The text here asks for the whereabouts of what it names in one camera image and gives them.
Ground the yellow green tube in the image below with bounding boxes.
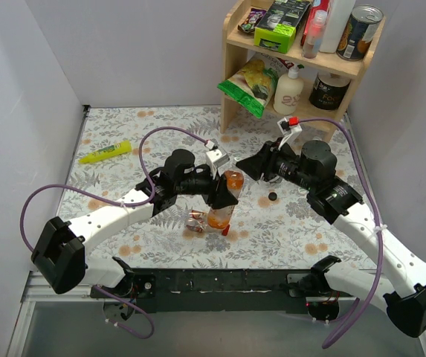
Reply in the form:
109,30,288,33
78,141,132,164

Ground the orange drink bottle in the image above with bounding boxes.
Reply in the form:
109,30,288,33
207,170,245,231

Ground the white pump lotion bottle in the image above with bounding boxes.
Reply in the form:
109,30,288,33
273,65,304,116

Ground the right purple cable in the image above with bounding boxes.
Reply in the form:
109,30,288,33
297,118,384,350

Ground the wooden shelf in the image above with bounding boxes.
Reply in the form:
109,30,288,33
219,0,387,147

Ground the red white carton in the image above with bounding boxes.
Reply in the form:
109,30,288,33
300,0,330,45

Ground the black bottle cap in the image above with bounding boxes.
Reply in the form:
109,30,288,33
268,192,277,201

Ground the black canister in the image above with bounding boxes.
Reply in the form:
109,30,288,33
309,71,351,111

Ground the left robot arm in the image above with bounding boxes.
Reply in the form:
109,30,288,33
31,148,238,298

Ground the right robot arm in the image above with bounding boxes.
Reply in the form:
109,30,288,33
236,141,426,338

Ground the green black box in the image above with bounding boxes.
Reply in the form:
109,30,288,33
254,0,312,54

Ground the white tall bottle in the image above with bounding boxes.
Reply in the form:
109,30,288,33
319,0,355,53

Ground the green chips bag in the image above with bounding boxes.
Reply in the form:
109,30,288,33
217,60,279,118

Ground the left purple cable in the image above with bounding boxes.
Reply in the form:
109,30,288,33
19,126,212,340

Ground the tin food can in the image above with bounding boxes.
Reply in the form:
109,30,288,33
336,4,384,61

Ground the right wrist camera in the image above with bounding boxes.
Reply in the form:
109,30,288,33
277,117,302,150

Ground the dark snack packet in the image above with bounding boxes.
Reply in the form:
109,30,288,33
237,7,267,35

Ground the purple cable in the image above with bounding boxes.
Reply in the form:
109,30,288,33
19,126,212,340
297,118,384,350

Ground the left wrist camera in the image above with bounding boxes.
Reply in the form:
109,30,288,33
204,140,230,178

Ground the cassava chips bag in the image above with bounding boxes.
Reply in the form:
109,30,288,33
249,52,294,77

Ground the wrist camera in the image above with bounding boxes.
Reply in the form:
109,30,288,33
204,140,230,178
277,117,302,150

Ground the red-cap clear bottle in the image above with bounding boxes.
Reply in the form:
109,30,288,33
185,210,230,236

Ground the pink spray bottle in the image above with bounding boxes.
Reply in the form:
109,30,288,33
302,10,328,59

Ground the floral table mat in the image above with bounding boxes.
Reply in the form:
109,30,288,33
59,107,367,268

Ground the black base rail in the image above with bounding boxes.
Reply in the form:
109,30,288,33
89,268,342,315

